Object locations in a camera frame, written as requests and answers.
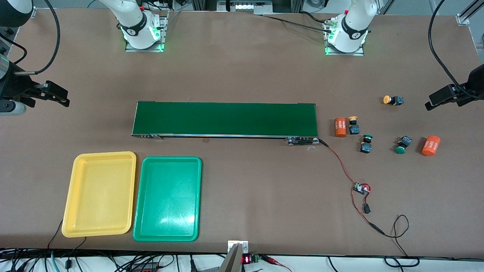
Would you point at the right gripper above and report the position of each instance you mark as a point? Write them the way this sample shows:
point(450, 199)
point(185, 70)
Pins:
point(13, 86)

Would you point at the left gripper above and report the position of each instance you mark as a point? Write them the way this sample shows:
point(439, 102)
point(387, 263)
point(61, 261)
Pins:
point(475, 81)

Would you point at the orange cylindrical battery cell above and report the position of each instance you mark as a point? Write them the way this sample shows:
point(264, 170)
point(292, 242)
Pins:
point(340, 127)
point(431, 146)

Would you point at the green push button switch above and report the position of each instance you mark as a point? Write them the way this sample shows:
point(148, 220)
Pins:
point(403, 144)
point(366, 145)

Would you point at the yellow push button switch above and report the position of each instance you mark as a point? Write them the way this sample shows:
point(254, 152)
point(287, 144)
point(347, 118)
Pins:
point(354, 128)
point(395, 100)

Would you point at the yellow plastic tray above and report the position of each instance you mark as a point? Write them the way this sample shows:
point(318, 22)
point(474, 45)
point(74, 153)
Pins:
point(98, 194)

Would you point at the small controller circuit board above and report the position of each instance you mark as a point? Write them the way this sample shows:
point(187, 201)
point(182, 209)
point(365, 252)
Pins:
point(360, 188)

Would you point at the green plastic tray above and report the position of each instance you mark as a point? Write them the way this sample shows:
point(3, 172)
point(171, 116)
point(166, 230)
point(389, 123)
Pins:
point(168, 198)

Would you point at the green conveyor belt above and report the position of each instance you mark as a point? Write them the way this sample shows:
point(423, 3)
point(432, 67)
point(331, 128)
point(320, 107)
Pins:
point(227, 119)

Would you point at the grey equipment with lights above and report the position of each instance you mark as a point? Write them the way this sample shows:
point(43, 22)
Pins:
point(245, 5)

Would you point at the red alligator clip lead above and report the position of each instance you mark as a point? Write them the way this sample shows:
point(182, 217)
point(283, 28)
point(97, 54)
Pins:
point(274, 260)

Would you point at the small red LED display module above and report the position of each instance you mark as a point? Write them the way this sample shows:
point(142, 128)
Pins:
point(247, 259)

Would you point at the aluminium frame profile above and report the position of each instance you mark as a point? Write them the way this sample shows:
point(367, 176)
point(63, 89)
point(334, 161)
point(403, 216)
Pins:
point(467, 15)

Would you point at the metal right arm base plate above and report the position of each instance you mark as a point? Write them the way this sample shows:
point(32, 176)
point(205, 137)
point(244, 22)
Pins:
point(163, 30)

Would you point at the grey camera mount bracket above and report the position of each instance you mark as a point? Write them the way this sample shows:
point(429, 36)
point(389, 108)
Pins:
point(232, 258)

